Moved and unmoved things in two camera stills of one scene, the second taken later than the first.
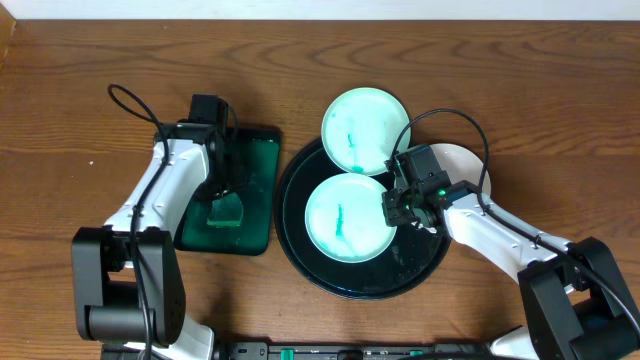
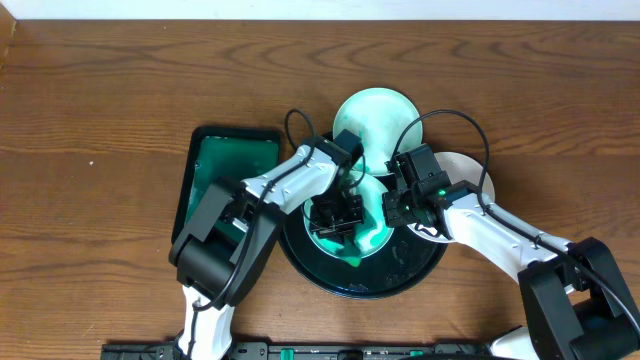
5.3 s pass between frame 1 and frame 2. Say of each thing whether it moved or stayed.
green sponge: moved
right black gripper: stayed
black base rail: stayed
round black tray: stayed
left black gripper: moved
